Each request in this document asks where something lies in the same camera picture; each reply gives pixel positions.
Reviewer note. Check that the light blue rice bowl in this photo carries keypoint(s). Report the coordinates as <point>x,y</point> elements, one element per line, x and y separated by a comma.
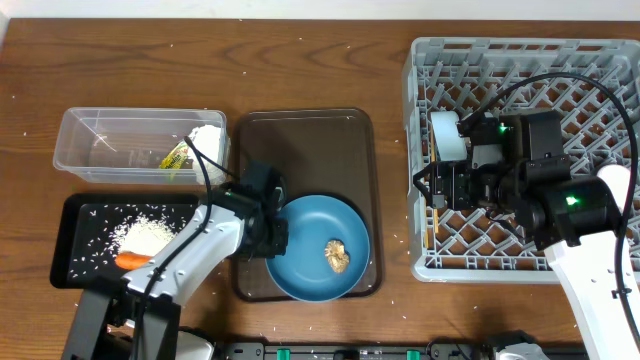
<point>449,144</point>

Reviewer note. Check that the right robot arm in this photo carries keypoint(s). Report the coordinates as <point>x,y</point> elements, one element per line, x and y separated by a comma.
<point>515,164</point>

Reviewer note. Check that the orange carrot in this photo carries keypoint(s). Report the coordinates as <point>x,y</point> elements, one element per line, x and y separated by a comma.
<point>131,261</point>

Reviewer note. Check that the pink cup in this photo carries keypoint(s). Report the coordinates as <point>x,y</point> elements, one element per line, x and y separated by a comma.
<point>617,178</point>

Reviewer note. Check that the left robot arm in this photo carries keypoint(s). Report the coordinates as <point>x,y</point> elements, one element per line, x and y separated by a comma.
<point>138,315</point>

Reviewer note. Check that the white rice pile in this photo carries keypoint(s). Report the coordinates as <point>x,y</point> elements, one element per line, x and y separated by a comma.
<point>143,236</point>

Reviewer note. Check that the dark brown serving tray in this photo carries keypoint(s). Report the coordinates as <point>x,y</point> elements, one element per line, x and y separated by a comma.
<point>320,152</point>

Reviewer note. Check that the white tissue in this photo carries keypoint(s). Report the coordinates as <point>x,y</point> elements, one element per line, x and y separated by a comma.
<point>209,141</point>

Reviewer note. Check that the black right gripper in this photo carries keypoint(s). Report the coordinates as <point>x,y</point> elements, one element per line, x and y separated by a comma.
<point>458,172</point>

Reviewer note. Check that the clear plastic bin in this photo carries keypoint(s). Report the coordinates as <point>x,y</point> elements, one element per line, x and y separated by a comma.
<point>120,145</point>

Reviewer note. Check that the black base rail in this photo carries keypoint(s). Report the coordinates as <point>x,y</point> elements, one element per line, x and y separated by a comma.
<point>509,345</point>

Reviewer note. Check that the black bin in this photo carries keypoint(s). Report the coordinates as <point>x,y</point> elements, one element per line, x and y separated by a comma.
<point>93,225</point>

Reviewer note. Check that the yellow snack wrapper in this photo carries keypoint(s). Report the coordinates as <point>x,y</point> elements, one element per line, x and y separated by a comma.
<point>176,158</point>

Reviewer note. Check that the blue plate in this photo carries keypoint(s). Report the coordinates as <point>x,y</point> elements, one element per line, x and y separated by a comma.
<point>304,272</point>

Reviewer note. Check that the grey dishwasher rack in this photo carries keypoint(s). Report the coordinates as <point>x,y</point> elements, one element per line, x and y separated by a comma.
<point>593,84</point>

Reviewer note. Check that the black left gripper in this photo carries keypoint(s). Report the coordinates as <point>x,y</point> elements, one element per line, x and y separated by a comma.
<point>280,250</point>

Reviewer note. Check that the crumpled gold foil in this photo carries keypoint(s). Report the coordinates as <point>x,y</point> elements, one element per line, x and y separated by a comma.
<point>336,255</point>

